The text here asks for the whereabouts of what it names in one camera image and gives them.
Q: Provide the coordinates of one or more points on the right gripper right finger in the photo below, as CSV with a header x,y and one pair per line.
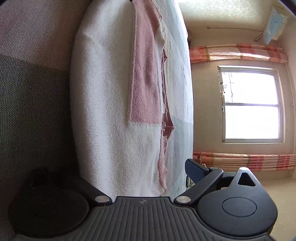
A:
x,y
234,204

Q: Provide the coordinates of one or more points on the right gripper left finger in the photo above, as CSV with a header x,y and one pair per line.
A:
x,y
50,204

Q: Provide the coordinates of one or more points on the pink and white knit sweater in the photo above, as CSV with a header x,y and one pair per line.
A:
x,y
117,100

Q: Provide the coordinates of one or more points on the patchwork pastel bed quilt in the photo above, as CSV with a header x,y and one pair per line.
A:
x,y
179,93

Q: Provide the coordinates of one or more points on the white framed window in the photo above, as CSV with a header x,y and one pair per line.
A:
x,y
252,105

